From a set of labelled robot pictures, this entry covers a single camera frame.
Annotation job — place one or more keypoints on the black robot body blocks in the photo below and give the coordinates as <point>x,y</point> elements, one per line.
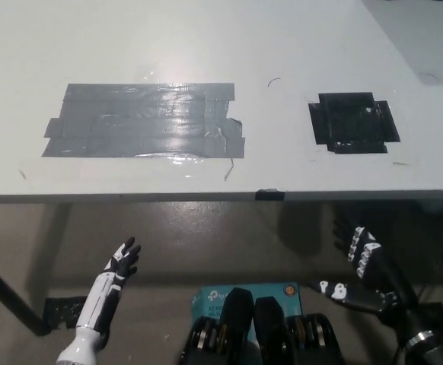
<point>269,329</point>

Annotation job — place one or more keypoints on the grey duct tape patch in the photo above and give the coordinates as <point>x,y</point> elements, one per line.
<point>141,121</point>

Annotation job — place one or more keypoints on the teal router box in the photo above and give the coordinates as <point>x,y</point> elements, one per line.
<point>210,294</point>

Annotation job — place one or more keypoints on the black tape patch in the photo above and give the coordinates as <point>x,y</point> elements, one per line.
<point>352,121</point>

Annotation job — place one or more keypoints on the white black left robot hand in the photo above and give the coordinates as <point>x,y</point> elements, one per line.
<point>99,300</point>

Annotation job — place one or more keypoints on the black table leg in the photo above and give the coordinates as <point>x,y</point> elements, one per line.
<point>12,300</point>

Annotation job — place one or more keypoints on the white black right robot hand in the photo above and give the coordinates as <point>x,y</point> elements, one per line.
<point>396,296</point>

